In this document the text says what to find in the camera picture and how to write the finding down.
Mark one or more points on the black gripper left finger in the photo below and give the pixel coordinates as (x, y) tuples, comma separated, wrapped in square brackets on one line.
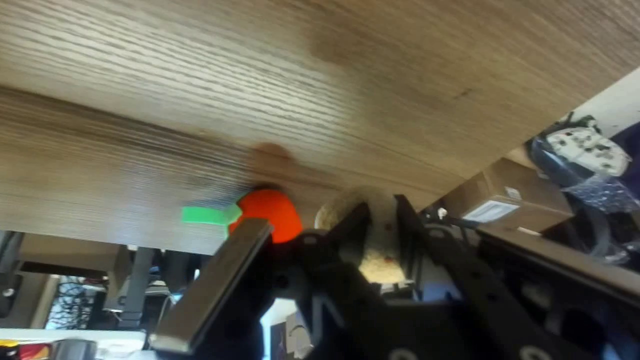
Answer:
[(212, 286)]

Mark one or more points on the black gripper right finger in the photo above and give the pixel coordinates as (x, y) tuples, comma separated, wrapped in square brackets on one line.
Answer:
[(460, 292)]

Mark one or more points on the red and green toy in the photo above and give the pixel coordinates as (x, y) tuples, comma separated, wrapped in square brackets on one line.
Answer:
[(273, 211)]

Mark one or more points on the brown box with label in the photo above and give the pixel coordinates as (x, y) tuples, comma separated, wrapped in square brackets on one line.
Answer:
[(506, 183)]

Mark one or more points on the white speckled object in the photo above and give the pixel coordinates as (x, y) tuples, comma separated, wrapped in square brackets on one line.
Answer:
[(586, 151)]

